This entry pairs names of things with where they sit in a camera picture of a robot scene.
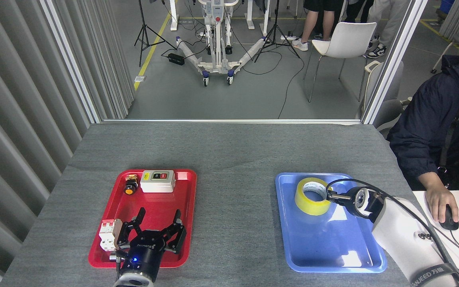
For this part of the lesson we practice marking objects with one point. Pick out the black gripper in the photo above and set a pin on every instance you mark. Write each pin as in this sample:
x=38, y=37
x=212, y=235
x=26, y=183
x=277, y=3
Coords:
x=144, y=255
x=345, y=199

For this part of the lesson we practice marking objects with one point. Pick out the yellow tape roll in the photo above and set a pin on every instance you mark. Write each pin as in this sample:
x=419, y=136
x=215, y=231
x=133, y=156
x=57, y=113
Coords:
x=305, y=205

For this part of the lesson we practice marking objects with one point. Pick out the black computer mouse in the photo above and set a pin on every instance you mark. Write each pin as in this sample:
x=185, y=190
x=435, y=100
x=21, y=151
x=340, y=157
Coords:
x=450, y=224

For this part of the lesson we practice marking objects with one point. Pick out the person's right forearm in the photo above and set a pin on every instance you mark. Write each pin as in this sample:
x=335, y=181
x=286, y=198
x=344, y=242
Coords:
x=412, y=159

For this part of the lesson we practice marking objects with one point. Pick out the person's right hand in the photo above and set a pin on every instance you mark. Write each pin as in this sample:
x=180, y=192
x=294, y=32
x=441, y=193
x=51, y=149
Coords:
x=436, y=197

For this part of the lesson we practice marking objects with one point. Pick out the red plastic tray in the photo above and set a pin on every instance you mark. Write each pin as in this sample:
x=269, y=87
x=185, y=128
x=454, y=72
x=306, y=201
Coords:
x=150, y=203

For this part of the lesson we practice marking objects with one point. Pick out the blue plastic tray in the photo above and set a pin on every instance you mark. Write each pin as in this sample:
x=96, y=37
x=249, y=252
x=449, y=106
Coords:
x=317, y=239

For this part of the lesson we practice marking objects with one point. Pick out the white circuit breaker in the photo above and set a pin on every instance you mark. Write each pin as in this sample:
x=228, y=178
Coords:
x=106, y=235

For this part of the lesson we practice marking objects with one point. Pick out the yellow push button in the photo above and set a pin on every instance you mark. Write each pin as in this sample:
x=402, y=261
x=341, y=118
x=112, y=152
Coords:
x=130, y=187

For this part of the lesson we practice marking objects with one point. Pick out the person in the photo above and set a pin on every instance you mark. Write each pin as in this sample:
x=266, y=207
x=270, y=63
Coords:
x=357, y=10
x=393, y=20
x=309, y=24
x=432, y=119

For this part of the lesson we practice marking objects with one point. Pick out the white chair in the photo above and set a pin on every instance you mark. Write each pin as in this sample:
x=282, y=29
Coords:
x=349, y=40

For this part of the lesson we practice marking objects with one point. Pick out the silver floor plate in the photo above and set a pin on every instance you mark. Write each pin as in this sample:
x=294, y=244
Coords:
x=140, y=79

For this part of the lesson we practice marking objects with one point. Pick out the white power strip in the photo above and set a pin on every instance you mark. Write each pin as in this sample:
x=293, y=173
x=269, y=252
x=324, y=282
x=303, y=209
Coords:
x=288, y=38

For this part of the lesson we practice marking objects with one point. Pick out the black tripod stand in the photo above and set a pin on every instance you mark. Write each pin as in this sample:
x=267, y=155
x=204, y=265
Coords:
x=145, y=32
x=276, y=32

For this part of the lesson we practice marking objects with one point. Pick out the black power adapter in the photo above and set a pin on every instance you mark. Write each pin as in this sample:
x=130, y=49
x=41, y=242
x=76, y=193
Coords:
x=176, y=59

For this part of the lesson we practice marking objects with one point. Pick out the white wheeled stand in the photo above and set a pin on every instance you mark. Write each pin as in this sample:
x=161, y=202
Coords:
x=217, y=52

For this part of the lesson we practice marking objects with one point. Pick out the white desk leg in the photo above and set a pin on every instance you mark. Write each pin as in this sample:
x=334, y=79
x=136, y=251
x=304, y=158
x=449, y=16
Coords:
x=267, y=20
x=173, y=22
x=249, y=16

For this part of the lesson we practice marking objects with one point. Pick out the blue bin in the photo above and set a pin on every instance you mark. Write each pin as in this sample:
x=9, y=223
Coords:
x=447, y=6

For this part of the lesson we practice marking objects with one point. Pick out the small silver rail piece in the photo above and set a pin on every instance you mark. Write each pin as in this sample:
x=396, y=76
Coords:
x=113, y=257

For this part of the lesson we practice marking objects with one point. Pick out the white two-button switch box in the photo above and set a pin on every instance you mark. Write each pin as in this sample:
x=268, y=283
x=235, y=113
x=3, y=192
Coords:
x=155, y=185

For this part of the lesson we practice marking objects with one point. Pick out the silver frame rail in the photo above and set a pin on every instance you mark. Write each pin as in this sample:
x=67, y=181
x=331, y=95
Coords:
x=229, y=121

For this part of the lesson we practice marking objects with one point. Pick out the silver frame post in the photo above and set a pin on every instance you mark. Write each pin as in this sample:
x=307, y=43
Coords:
x=72, y=63
x=395, y=59

